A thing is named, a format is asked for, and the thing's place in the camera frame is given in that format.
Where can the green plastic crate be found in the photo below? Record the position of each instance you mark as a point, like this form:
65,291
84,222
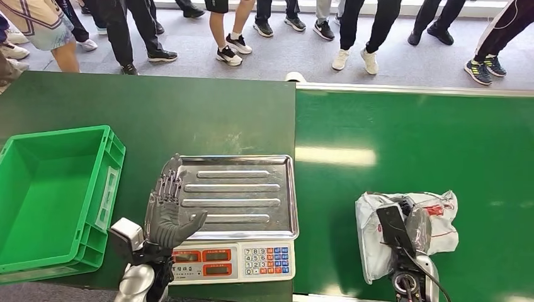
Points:
46,196

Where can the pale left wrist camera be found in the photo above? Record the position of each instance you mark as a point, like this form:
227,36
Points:
125,235

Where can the white conveyor edge strip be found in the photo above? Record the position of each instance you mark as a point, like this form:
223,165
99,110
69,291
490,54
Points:
329,298

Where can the person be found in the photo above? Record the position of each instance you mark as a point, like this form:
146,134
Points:
377,25
41,25
496,33
8,71
79,29
440,34
119,33
217,29
323,30
263,28
192,11

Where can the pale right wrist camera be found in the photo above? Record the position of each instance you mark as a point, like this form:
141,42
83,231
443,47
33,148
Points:
394,227

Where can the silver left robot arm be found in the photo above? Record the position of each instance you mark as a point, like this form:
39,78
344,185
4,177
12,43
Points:
135,283

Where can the grey red-printed mailer package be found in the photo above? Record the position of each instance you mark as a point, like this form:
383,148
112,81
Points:
371,241

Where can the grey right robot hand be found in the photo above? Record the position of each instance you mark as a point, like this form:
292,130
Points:
419,227

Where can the white electronic scale steel tray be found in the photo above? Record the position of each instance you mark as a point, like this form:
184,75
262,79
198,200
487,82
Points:
250,196

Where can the green conveyor belt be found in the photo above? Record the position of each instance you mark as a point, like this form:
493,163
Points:
417,137

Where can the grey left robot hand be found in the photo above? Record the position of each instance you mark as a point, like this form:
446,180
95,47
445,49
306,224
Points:
164,221

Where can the white round cap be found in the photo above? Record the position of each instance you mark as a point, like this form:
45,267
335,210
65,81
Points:
294,76

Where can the silver conveyor side rail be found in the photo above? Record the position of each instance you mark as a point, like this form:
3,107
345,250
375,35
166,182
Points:
417,88

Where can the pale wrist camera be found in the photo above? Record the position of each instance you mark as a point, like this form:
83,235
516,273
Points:
394,227
125,235

